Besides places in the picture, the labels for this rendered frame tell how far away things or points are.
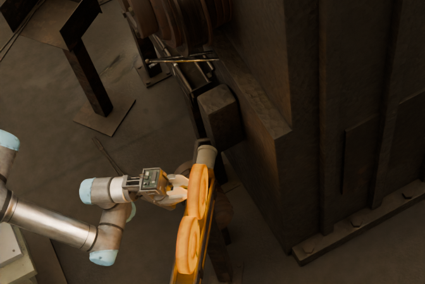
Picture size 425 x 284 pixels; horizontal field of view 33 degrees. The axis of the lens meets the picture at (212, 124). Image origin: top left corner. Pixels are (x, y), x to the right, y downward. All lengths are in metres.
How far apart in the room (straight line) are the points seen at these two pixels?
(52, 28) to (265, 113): 0.99
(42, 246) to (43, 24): 0.85
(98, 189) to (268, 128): 0.52
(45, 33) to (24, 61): 0.77
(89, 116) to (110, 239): 1.07
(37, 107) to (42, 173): 0.33
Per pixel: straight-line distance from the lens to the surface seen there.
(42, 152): 3.06
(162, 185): 1.98
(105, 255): 2.08
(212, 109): 2.03
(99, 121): 3.05
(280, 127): 1.89
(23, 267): 2.52
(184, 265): 1.88
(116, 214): 2.12
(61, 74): 3.26
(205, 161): 2.06
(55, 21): 2.63
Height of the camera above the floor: 2.50
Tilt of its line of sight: 58 degrees down
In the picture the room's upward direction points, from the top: 14 degrees counter-clockwise
